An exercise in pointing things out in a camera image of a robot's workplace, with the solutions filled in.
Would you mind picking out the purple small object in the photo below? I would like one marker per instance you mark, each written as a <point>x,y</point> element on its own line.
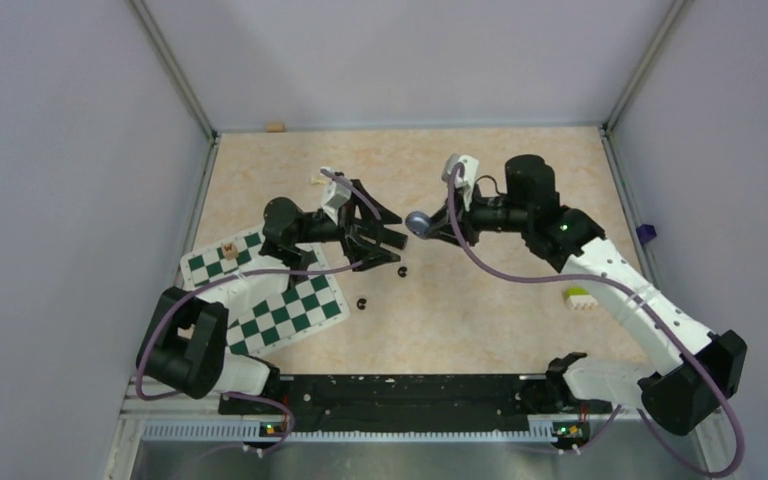
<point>646,233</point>

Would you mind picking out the lavender earbud charging case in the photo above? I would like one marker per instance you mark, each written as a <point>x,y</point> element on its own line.
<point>418,223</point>

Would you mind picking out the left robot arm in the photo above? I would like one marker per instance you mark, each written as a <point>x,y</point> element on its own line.
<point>184,349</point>

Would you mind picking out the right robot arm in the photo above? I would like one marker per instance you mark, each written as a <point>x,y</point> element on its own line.
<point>690,371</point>

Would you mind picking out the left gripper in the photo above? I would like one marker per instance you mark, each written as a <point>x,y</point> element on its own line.
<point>357,246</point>

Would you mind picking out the cork stopper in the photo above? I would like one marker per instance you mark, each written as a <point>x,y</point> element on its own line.
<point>275,127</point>

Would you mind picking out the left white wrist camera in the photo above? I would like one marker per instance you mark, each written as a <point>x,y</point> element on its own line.
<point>335,196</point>

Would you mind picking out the wooden letter cube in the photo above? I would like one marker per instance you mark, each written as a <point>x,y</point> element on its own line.
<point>229,251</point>

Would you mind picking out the green white chessboard mat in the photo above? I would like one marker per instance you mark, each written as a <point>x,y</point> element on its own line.
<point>268,312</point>

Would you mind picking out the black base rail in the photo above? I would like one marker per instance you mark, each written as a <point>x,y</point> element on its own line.
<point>453,405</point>

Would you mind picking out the black glitter microphone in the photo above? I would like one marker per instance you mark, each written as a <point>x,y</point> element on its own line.
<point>394,239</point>

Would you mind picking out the green white toy brick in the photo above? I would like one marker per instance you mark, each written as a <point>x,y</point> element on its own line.
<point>577,298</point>

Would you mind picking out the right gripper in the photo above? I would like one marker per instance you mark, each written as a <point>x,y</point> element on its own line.
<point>443,224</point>

